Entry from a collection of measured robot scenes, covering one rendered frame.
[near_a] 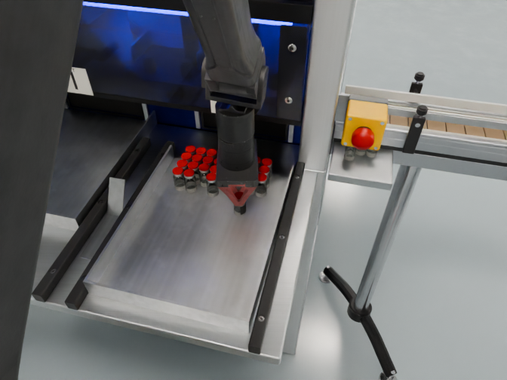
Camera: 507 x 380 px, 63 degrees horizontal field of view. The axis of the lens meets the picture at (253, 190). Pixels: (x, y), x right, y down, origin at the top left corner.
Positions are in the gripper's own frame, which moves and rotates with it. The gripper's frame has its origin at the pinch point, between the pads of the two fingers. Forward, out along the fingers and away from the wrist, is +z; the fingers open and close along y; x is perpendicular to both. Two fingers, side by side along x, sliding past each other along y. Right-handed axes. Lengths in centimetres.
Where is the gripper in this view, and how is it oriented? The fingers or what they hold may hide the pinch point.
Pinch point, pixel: (238, 197)
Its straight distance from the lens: 73.7
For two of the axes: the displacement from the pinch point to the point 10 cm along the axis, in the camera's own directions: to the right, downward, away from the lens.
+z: 0.1, 7.1, 7.1
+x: -10.0, 0.1, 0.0
